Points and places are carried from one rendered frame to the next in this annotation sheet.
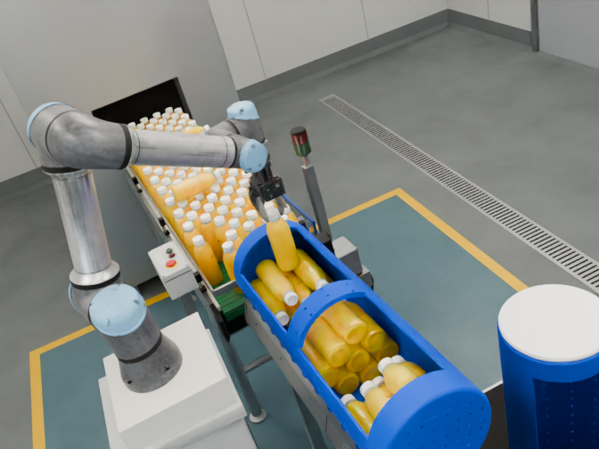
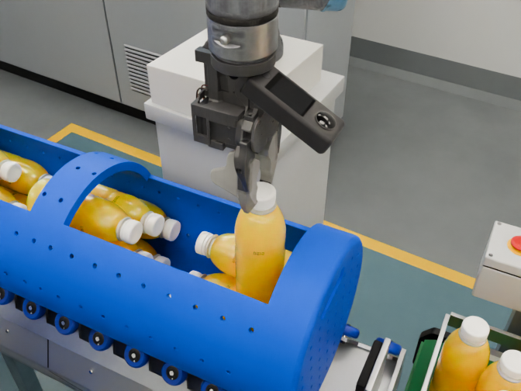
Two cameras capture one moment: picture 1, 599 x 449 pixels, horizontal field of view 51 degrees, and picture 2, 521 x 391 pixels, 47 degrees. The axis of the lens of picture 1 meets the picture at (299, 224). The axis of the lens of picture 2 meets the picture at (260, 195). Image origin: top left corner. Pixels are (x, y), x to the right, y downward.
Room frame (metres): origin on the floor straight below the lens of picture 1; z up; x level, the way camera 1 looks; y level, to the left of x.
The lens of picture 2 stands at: (1.98, -0.35, 1.82)
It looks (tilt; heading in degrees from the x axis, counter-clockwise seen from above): 41 degrees down; 134
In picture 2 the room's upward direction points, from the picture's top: straight up
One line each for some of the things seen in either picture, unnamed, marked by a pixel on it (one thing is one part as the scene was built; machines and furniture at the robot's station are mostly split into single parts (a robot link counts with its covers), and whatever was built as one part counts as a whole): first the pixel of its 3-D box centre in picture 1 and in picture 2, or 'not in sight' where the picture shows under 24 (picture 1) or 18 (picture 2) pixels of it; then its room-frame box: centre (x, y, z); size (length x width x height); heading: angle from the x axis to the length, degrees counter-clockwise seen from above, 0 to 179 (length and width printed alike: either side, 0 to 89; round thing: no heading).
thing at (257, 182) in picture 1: (263, 176); (238, 96); (1.55, 0.06, 1.46); 0.09 x 0.08 x 0.12; 18
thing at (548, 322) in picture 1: (554, 321); not in sight; (1.15, -0.56, 1.03); 0.28 x 0.28 x 0.01
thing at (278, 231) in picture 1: (282, 240); (260, 249); (1.58, 0.07, 1.22); 0.07 x 0.07 x 0.19
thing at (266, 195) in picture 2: (272, 214); (260, 195); (1.58, 0.07, 1.32); 0.04 x 0.04 x 0.02
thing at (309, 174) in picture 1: (336, 272); not in sight; (2.23, -0.10, 0.55); 0.04 x 0.04 x 1.10; 18
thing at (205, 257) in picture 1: (207, 261); not in sight; (1.94, 0.36, 0.99); 0.07 x 0.07 x 0.19
